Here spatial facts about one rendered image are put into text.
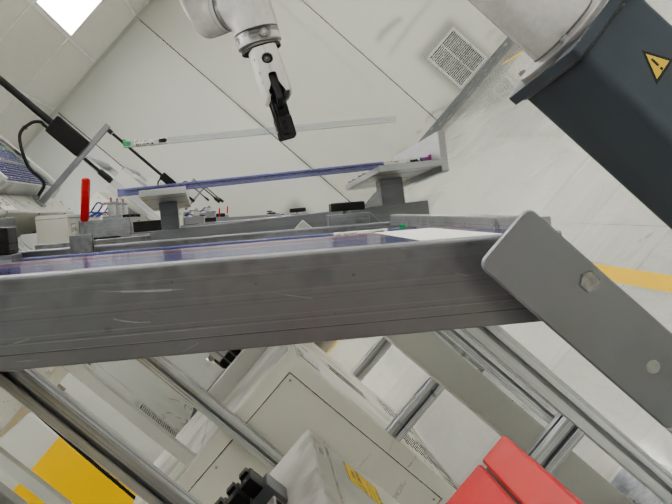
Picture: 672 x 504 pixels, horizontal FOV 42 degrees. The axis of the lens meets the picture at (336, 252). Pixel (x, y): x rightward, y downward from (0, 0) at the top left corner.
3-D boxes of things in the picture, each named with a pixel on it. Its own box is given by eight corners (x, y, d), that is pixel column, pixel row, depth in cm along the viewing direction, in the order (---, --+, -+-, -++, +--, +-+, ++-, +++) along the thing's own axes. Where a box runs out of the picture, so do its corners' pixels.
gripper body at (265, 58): (281, 31, 157) (298, 90, 157) (276, 45, 167) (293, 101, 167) (241, 41, 155) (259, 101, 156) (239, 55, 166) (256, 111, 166)
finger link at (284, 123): (287, 97, 158) (298, 133, 158) (286, 101, 161) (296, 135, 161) (270, 102, 157) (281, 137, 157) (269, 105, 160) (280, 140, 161)
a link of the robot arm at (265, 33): (279, 19, 157) (284, 35, 157) (276, 33, 166) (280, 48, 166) (235, 31, 156) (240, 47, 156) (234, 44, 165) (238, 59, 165)
